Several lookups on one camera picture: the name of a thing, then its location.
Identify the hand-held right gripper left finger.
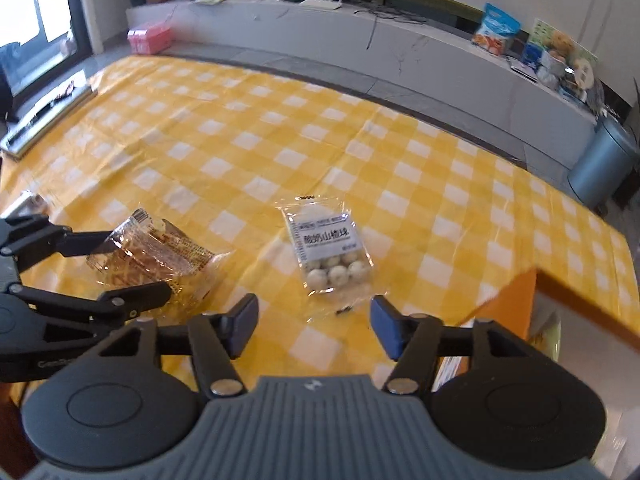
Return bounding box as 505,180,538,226
99,293,261,397

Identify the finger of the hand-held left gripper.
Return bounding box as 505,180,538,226
0,213,119,271
9,280,173,324

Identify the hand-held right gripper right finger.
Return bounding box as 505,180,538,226
369,294,532,395

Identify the clear waffle snack packet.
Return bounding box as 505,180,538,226
85,208,232,307

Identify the white ball snack packet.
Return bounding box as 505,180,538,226
277,195,377,297

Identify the orange cardboard box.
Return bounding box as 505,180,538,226
432,266,640,397

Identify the small clear snack packet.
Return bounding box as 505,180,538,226
9,190,49,219

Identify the grey flat board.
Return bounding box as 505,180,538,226
0,82,99,159

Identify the yellow checkered tablecloth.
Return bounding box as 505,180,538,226
0,55,637,411

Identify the pink tissue pack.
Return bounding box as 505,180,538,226
126,24,174,55

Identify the glass door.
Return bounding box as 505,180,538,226
0,0,78,98

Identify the grey trash bin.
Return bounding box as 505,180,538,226
567,115,640,209

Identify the white marble console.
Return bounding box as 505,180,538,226
125,0,602,172

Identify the blue snack bag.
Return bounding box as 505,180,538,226
472,2,522,56

